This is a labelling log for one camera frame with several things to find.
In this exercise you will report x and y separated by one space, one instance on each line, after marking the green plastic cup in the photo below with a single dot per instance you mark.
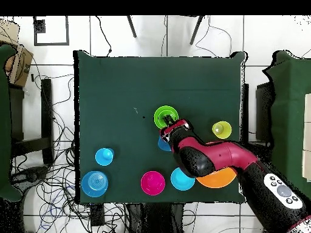
162 114

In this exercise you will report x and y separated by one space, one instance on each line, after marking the green plastic bowl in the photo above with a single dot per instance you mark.
158 114

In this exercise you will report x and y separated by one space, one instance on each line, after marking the blue plastic bowl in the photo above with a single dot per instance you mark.
164 145
94 184

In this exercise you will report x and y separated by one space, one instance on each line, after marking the cyan plastic bowl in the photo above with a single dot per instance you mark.
179 182

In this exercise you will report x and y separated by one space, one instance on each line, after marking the large orange plastic bowl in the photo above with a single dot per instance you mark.
216 182

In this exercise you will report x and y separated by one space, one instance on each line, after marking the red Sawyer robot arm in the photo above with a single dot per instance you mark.
218 153

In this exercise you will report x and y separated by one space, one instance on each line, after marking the dark green tablecloth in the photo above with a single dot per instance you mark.
158 85

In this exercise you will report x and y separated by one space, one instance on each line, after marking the yellow plastic cup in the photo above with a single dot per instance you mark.
226 132

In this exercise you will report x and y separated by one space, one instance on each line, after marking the pink plastic bowl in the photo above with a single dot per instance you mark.
153 183

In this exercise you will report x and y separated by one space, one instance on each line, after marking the blue plastic cup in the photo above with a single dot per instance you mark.
103 157

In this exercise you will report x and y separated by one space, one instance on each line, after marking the black equipment cabinet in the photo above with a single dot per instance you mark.
263 109

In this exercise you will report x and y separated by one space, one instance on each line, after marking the black tripod leg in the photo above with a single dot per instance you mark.
196 30
132 28

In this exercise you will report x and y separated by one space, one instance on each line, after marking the green cloth side table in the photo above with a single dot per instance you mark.
289 109
3 121

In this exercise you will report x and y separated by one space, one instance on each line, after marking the black power adapter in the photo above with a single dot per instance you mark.
97 216

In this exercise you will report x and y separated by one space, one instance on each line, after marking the white box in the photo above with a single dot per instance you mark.
307 145

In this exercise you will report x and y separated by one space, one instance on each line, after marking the black knobbed floor stand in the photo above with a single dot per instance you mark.
32 175

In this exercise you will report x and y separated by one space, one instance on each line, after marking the brown cardboard box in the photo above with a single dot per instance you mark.
20 65

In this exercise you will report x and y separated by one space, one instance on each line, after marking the pale cardboard box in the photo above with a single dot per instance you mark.
8 34

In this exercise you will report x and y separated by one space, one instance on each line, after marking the black bench frame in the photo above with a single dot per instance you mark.
46 109

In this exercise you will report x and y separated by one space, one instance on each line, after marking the black floor frame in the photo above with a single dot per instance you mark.
51 44

